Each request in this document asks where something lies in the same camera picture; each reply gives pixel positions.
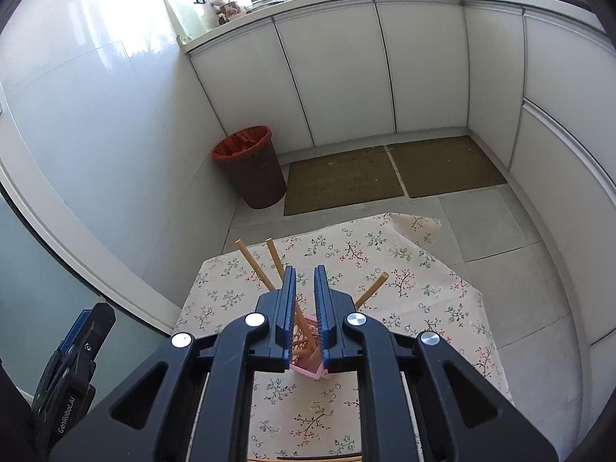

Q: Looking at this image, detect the white cutting board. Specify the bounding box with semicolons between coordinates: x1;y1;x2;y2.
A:
162;0;194;45

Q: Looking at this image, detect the pink perforated plastic basket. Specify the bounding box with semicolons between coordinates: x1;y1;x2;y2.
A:
288;314;329;380

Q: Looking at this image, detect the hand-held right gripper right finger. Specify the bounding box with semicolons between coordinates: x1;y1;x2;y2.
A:
314;266;559;462

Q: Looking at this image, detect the olive floor mat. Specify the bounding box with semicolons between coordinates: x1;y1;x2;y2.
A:
387;136;507;199
283;146;405;216

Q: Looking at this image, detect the white kitchen cabinet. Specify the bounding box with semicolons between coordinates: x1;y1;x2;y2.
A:
190;0;616;347

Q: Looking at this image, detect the brown jar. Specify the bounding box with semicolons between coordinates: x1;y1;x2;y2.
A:
216;0;241;26

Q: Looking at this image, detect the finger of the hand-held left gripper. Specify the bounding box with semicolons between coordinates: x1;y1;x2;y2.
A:
58;302;117;382

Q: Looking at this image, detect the brown trash bin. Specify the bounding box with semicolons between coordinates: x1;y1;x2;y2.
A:
212;126;288;209

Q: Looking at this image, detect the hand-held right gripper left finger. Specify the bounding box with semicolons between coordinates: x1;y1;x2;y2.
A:
48;266;297;462

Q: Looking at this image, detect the tan bamboo chopstick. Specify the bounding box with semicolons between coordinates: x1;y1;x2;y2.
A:
353;272;390;311
266;238;319;353
234;239;276;293

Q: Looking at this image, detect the floral printed tablecloth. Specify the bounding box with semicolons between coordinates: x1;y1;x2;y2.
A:
173;212;513;462

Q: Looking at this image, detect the red bin liner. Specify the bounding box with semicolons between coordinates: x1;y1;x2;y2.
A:
212;126;273;162

